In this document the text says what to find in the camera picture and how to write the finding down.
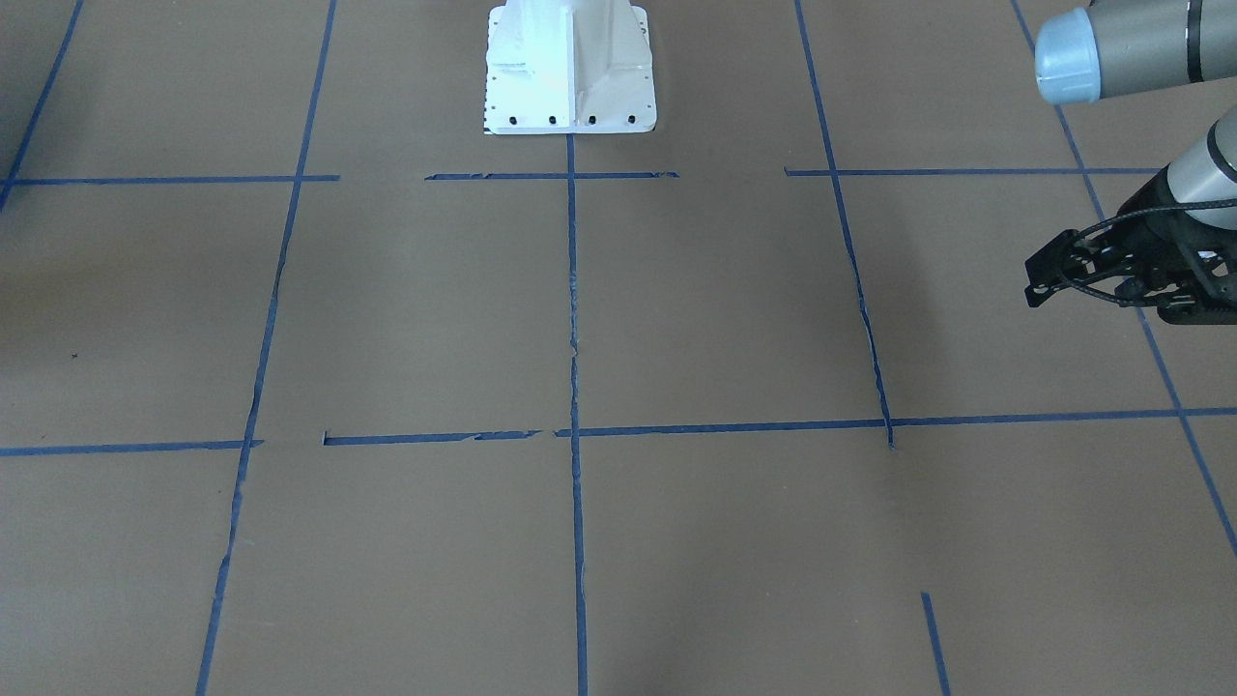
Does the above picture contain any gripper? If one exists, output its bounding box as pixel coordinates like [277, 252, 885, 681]
[1110, 173, 1236, 326]

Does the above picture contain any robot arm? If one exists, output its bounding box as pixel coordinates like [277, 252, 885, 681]
[1024, 1, 1236, 326]

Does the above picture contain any white camera pole base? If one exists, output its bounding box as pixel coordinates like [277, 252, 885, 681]
[482, 1, 658, 136]

